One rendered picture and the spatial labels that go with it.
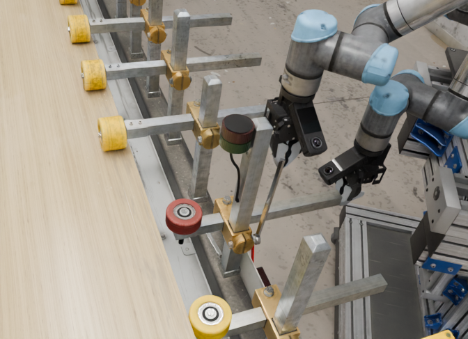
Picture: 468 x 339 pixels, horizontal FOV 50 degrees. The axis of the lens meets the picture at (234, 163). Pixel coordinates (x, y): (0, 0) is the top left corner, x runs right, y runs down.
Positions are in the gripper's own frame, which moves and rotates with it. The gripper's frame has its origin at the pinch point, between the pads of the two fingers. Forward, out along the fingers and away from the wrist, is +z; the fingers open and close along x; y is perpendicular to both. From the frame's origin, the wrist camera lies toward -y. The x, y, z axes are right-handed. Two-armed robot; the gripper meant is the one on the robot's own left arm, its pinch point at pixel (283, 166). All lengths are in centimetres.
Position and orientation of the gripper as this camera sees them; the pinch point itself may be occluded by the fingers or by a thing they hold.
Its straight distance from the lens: 113.6
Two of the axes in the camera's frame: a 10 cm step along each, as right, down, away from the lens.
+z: -1.4, 7.2, 6.8
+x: -9.2, 1.5, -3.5
